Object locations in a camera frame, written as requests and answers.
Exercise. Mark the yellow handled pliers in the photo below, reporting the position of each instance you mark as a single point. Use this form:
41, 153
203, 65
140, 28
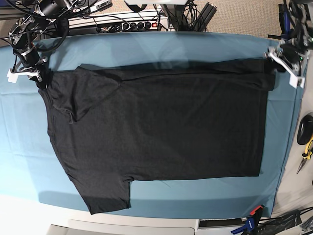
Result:
306, 155

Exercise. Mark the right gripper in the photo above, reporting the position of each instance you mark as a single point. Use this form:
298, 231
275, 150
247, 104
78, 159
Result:
31, 61

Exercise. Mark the black computer mouse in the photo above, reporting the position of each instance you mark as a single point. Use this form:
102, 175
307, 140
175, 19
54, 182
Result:
305, 130

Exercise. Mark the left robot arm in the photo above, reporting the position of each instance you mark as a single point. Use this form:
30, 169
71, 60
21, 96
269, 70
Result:
296, 38

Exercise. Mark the blue clamp top right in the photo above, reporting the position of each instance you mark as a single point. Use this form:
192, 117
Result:
285, 25

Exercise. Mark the blue orange clamp bottom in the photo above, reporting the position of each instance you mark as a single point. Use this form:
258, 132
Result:
251, 223

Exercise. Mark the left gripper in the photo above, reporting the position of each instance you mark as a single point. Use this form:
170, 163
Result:
294, 51

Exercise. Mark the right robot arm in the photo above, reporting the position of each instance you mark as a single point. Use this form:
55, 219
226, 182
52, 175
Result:
43, 14

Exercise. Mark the teal table cloth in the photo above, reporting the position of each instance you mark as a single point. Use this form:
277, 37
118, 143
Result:
30, 170

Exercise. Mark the white power strip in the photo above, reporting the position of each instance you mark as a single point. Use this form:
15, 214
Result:
154, 25

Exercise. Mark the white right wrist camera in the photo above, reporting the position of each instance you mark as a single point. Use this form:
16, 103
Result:
14, 75

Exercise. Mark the black T-shirt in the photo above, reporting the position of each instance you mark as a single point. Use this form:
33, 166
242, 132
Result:
114, 126

